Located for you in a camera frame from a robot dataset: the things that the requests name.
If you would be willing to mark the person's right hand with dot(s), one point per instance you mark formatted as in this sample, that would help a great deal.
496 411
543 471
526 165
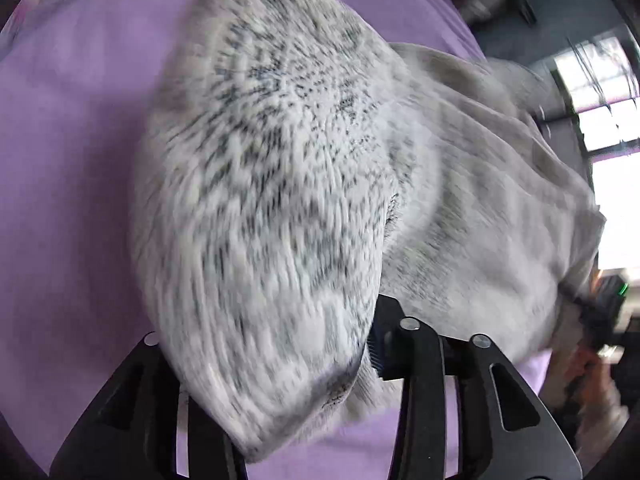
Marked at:
585 365

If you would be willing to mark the purple bed sheet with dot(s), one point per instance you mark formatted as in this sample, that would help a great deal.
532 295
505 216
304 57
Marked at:
65 185

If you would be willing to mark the grey speckled knit sweater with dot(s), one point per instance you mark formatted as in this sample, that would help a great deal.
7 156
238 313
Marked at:
280 185

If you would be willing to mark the bright window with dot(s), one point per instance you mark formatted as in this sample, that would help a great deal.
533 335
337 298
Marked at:
607 110

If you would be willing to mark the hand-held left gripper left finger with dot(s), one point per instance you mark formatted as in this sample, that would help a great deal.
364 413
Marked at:
202 440

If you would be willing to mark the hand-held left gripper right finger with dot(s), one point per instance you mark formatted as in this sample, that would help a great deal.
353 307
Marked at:
378 360

